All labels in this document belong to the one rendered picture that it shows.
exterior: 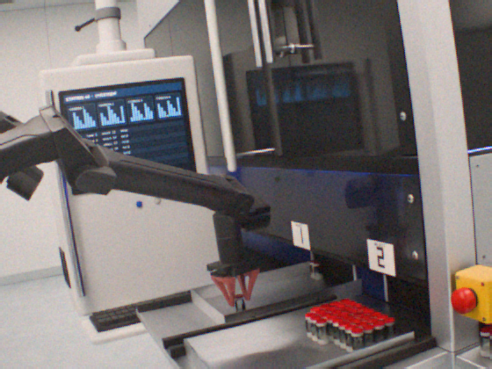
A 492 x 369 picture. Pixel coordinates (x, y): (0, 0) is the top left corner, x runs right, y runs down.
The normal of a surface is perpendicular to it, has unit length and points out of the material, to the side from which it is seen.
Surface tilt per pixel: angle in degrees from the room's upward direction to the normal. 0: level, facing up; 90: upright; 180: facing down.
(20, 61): 90
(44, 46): 90
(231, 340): 90
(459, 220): 90
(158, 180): 122
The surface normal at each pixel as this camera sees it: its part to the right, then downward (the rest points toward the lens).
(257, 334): 0.37, 0.04
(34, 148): 0.39, 0.59
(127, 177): 0.62, 0.53
